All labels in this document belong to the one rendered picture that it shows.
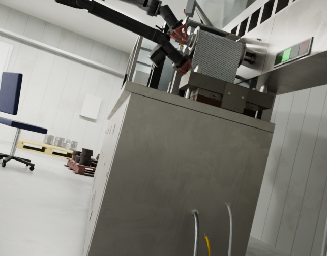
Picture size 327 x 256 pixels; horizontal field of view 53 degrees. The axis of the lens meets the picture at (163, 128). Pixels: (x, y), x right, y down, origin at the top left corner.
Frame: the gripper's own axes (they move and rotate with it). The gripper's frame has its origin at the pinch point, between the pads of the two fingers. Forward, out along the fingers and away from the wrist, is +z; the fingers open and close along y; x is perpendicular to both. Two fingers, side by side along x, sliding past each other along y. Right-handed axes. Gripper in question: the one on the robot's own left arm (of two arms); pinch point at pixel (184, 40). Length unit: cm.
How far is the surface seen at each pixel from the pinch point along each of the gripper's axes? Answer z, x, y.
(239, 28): 11, 47, -30
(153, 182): 41, -57, 35
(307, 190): 177, 68, -119
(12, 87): -92, -113, -292
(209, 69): 19.3, -1.2, 9.1
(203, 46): 8.2, 2.9, 8.9
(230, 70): 25.6, 7.7, 9.3
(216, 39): 8.9, 10.7, 8.6
